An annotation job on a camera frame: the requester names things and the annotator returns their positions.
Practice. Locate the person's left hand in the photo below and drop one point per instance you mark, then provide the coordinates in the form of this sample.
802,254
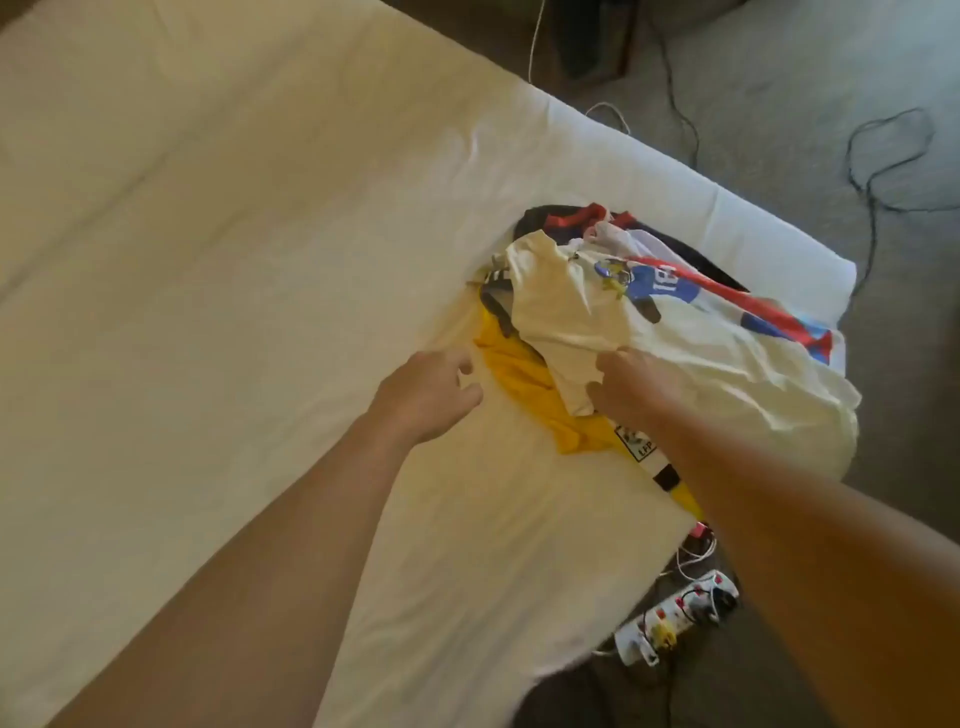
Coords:
423,396

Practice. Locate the person's right hand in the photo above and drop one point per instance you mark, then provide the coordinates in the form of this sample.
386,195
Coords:
638,390

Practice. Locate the white t-shirt blue player print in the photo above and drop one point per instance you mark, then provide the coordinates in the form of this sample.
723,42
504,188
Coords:
735,375

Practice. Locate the yellow shirt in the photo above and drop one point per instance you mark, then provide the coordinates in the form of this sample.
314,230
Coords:
525,383

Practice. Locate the person's right forearm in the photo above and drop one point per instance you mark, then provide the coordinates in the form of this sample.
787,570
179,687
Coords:
810,570

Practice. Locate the person's left forearm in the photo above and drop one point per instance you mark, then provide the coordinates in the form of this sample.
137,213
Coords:
255,600

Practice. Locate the white power strip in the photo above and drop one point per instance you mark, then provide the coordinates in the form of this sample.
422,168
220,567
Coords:
675,612

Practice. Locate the white bed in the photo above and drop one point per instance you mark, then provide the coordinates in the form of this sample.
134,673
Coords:
225,270

